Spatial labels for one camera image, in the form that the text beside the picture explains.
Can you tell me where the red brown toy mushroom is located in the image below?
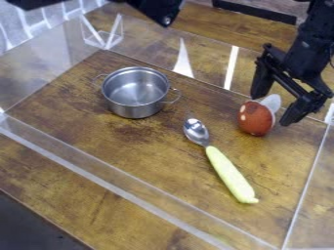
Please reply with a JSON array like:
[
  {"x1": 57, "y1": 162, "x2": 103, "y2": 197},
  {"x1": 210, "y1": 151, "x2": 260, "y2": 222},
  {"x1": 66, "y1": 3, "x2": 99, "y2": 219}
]
[{"x1": 238, "y1": 94, "x2": 282, "y2": 137}]

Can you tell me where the clear acrylic enclosure wall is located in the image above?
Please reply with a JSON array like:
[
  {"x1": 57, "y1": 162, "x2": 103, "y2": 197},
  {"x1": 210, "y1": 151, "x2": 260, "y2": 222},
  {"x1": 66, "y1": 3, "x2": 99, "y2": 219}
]
[{"x1": 0, "y1": 113, "x2": 278, "y2": 250}]

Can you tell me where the small silver metal pot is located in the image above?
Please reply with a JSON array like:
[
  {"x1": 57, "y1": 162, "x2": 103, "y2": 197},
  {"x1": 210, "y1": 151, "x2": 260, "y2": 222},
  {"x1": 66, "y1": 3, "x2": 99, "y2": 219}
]
[{"x1": 91, "y1": 66, "x2": 182, "y2": 119}]

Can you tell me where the black bar at table edge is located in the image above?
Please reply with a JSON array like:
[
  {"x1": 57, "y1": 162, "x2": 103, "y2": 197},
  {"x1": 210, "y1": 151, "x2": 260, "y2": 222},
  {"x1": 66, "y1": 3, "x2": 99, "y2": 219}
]
[{"x1": 212, "y1": 0, "x2": 298, "y2": 25}]

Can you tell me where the clear acrylic corner bracket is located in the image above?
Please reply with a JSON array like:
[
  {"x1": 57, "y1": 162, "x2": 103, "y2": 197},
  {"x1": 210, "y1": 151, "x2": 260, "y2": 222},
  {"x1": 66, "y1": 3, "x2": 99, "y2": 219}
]
[{"x1": 81, "y1": 14, "x2": 125, "y2": 50}]

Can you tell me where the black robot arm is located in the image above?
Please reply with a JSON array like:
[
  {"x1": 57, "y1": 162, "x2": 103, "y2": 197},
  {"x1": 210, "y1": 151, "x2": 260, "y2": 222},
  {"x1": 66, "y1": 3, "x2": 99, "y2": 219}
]
[{"x1": 250, "y1": 0, "x2": 334, "y2": 126}]

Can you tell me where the spoon with yellow handle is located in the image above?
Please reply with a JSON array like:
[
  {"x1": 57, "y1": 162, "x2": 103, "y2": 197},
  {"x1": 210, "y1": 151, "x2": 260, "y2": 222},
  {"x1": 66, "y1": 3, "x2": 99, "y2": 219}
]
[{"x1": 184, "y1": 118, "x2": 258, "y2": 204}]

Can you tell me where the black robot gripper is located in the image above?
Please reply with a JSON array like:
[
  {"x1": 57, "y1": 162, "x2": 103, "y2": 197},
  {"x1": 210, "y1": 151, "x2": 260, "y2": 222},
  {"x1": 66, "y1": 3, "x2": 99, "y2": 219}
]
[{"x1": 250, "y1": 34, "x2": 334, "y2": 126}]

